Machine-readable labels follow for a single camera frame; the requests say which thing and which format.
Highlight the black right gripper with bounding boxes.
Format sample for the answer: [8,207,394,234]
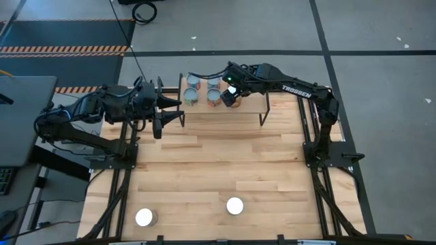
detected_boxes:
[220,63,259,108]

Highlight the peaches tin can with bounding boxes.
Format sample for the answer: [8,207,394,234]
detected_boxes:
[225,197,245,216]

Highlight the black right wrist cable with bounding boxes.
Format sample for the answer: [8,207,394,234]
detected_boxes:
[188,69,236,80]

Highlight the wooden shelf black legs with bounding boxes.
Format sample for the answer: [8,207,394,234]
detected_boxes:
[176,73,272,127]

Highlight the grey side table top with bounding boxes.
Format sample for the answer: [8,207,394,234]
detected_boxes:
[0,75,58,167]

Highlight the pink teal tin can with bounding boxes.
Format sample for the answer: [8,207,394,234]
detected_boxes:
[186,74,201,90]

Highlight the black keyboard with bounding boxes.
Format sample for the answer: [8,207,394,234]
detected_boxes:
[0,167,15,197]

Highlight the strawberry tin can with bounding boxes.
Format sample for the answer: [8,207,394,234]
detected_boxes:
[183,87,200,106]

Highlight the coiled black cable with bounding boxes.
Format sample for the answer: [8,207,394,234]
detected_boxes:
[131,1,159,26]

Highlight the black mat hazard stripes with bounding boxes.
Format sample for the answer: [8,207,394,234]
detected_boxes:
[0,18,136,95]

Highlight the oranges tin can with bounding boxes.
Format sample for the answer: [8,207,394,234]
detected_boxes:
[206,88,223,108]

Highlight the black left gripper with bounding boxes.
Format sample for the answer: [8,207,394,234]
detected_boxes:
[137,76,186,140]

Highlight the dark hanging cable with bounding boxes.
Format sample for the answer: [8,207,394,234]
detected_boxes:
[108,0,148,83]

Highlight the black table frame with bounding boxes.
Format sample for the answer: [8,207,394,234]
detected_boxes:
[81,86,375,245]

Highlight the silver tin can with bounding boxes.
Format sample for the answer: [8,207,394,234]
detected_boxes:
[135,208,159,228]

